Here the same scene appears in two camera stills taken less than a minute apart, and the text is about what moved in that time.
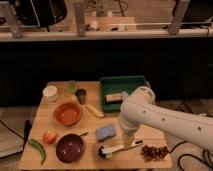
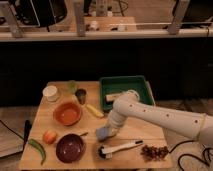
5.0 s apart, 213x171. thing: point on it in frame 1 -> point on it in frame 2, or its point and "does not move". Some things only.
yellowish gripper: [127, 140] -> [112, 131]
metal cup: [81, 94] does not move
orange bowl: [67, 113] does not move
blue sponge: [105, 132] does not move
